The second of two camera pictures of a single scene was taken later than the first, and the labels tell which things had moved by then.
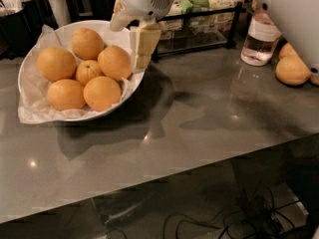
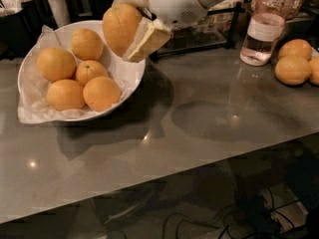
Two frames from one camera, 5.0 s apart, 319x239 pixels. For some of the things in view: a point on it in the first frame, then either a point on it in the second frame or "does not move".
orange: x=114 y=62 to x=120 y=24
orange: x=288 y=56 to x=298 y=47
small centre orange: x=87 y=70 does not move
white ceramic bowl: x=79 y=70 does not move
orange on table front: x=291 y=71 does not move
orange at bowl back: x=87 y=44 does not move
